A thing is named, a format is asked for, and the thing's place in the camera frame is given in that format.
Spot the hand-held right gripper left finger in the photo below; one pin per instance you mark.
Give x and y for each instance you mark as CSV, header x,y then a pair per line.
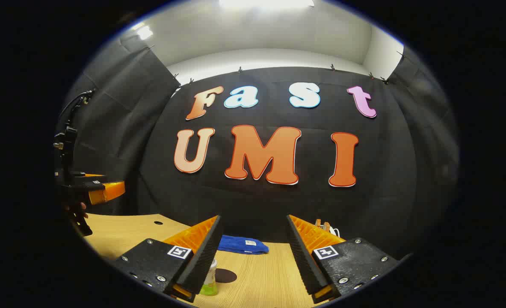
x,y
201,256

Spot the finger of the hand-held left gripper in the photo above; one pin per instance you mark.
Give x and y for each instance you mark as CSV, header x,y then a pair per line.
x,y
88,175
107,191

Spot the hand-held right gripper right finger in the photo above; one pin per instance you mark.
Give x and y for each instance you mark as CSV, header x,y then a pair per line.
x,y
306,256

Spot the clear water bottle white label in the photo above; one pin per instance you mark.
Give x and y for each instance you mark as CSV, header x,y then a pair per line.
x,y
210,283

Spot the dark round coaster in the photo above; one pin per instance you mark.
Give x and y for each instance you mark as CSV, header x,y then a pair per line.
x,y
227,276

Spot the brown bread slice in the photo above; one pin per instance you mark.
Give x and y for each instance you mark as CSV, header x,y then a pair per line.
x,y
319,223

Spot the white toaster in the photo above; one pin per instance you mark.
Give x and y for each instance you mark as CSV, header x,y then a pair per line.
x,y
335,232

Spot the blue folded towel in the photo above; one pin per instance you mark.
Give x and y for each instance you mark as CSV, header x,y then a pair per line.
x,y
240,244

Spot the black backdrop cloth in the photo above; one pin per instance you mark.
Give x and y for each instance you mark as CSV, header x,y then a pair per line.
x,y
270,201

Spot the ceiling light panel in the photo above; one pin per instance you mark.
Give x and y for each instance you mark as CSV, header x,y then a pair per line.
x,y
265,3

